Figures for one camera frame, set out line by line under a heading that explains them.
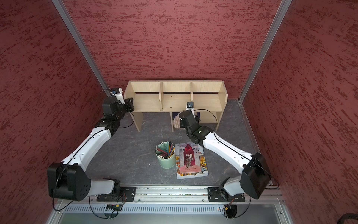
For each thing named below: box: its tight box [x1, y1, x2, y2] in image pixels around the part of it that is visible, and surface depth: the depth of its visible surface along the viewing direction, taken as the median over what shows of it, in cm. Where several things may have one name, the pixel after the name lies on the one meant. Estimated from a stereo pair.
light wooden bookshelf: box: [123, 80, 228, 133], surface depth 85 cm
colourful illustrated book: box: [174, 142, 209, 180], surface depth 87 cm
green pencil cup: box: [155, 141, 176, 170], surface depth 80 cm
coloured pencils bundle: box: [155, 140, 176, 160], surface depth 80 cm
